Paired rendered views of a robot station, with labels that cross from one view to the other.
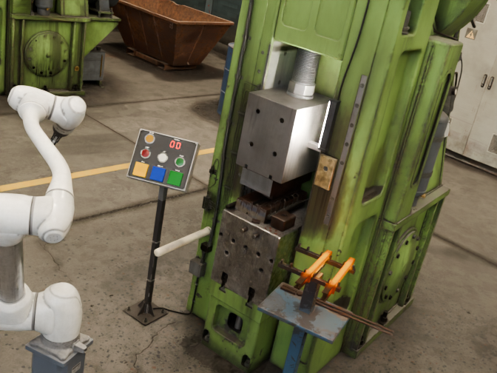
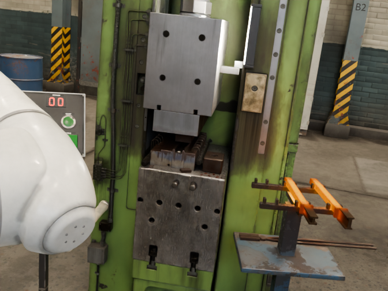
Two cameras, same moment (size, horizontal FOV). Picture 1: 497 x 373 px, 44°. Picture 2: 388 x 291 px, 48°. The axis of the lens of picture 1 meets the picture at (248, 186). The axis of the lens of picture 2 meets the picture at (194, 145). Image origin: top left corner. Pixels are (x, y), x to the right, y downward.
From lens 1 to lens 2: 1.70 m
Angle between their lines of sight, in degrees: 25
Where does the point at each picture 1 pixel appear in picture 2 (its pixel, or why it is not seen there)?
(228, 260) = (156, 228)
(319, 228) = (253, 160)
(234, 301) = (170, 276)
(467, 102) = not seen: hidden behind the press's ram
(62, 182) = (21, 99)
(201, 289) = (105, 278)
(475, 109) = not seen: hidden behind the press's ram
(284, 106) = (203, 19)
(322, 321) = (313, 258)
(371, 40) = not seen: outside the picture
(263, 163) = (183, 97)
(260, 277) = (204, 235)
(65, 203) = (63, 137)
